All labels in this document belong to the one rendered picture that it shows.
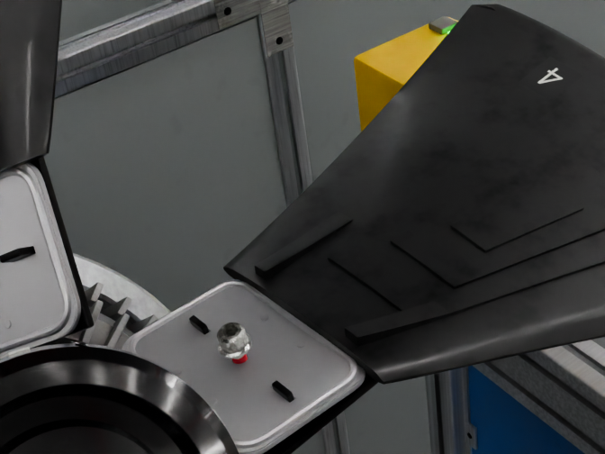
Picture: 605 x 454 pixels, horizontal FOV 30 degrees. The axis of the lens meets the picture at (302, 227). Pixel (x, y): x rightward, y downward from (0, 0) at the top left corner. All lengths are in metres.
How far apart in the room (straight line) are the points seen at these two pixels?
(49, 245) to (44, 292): 0.02
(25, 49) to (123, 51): 0.79
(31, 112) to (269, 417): 0.14
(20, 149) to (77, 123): 0.79
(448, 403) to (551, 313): 0.65
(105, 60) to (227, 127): 0.18
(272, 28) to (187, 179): 0.20
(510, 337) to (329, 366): 0.07
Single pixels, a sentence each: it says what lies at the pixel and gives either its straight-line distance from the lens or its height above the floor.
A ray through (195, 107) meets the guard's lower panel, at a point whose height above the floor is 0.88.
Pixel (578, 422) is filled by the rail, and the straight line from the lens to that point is 0.95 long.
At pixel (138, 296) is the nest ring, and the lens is 0.63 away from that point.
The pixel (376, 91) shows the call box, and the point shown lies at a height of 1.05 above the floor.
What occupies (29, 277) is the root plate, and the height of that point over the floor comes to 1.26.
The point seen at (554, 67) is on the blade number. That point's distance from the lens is 0.59.
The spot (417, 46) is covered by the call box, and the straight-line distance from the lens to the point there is 0.92.
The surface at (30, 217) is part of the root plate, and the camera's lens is 0.42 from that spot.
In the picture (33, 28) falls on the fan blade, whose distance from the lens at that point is 0.42.
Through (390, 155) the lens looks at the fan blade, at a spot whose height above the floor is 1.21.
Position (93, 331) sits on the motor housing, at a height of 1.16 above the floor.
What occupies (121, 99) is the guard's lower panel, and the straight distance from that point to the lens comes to 1.21.
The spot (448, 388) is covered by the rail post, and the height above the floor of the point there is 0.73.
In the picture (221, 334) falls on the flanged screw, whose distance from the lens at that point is 0.44.
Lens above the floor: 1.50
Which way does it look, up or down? 36 degrees down
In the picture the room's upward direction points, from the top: 8 degrees counter-clockwise
